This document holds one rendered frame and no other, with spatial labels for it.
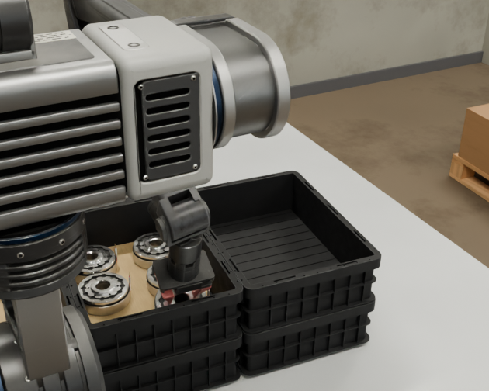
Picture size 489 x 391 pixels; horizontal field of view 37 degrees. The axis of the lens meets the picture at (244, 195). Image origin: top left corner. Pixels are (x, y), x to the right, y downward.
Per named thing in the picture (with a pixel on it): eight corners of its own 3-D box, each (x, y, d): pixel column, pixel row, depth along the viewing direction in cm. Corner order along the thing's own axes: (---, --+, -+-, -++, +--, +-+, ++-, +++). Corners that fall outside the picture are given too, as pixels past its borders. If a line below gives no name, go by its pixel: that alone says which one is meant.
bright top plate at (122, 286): (133, 298, 144) (133, 295, 143) (82, 309, 140) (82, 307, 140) (122, 270, 152) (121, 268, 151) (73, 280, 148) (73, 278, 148)
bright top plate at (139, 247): (186, 253, 158) (186, 250, 157) (141, 264, 154) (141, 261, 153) (169, 230, 165) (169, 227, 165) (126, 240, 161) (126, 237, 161)
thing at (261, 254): (377, 304, 151) (383, 259, 145) (246, 340, 140) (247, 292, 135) (293, 212, 182) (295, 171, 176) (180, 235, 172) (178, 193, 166)
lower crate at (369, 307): (372, 345, 156) (379, 301, 150) (244, 382, 146) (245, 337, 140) (291, 247, 188) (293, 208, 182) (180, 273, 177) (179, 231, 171)
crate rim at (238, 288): (246, 301, 135) (246, 291, 134) (85, 341, 125) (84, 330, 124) (178, 200, 167) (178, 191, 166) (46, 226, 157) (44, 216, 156)
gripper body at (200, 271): (151, 267, 135) (151, 243, 129) (203, 254, 138) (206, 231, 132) (161, 295, 131) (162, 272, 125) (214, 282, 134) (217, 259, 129)
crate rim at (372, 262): (383, 267, 146) (385, 257, 145) (246, 301, 135) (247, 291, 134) (295, 178, 177) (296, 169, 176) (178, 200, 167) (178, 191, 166)
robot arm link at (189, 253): (178, 249, 122) (209, 237, 124) (161, 219, 125) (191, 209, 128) (177, 272, 127) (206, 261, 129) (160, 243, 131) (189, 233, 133)
